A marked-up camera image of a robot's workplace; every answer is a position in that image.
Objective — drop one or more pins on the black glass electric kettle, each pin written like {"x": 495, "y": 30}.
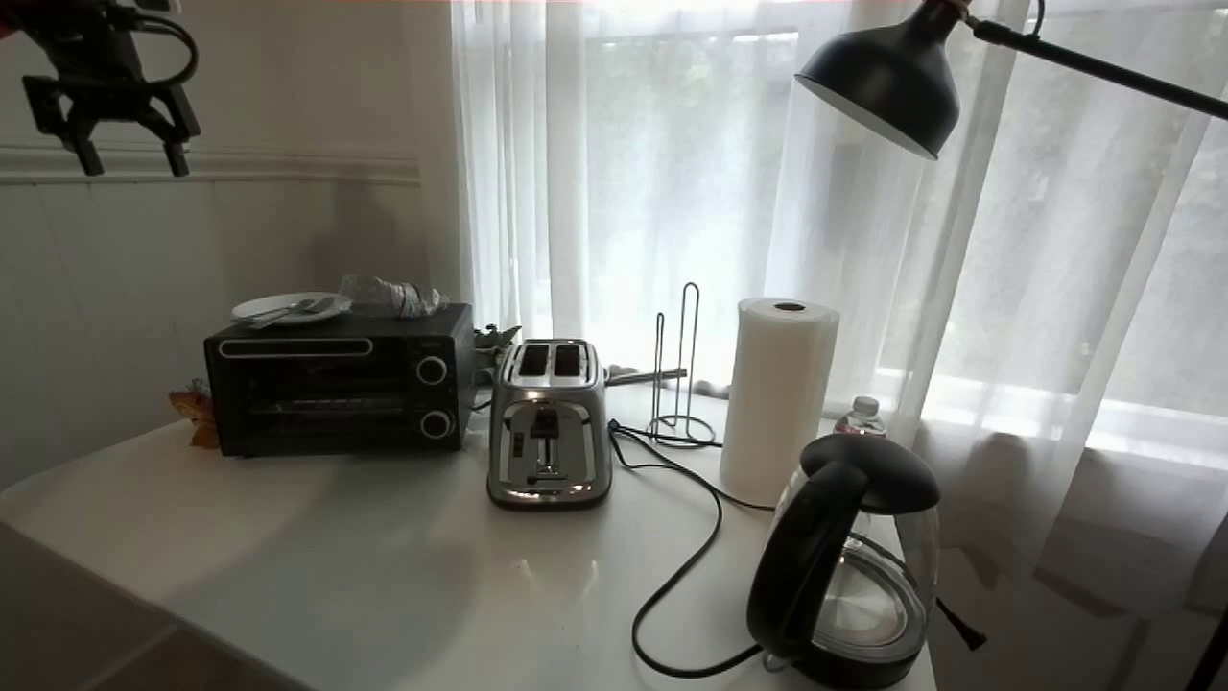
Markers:
{"x": 845, "y": 589}

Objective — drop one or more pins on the black toaster oven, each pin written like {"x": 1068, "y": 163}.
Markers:
{"x": 344, "y": 386}

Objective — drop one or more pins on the white plate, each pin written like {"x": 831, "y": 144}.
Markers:
{"x": 255, "y": 313}

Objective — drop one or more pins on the wire paper towel holder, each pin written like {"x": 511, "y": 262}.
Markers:
{"x": 674, "y": 400}

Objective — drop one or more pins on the orange snack bag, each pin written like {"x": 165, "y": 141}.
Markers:
{"x": 195, "y": 407}

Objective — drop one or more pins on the silver two-slot toaster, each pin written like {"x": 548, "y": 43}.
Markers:
{"x": 545, "y": 448}

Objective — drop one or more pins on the black desk lamp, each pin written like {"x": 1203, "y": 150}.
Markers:
{"x": 899, "y": 86}

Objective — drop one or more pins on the white sheer curtain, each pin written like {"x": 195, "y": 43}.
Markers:
{"x": 1037, "y": 308}

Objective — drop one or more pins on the white paper towel roll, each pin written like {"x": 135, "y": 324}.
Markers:
{"x": 780, "y": 375}

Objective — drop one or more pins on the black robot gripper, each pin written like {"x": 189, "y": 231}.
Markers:
{"x": 98, "y": 74}

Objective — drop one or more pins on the clear plastic water bottle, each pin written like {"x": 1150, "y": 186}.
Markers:
{"x": 860, "y": 415}

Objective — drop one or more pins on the crumpled plastic wrap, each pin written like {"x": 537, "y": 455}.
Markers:
{"x": 388, "y": 299}

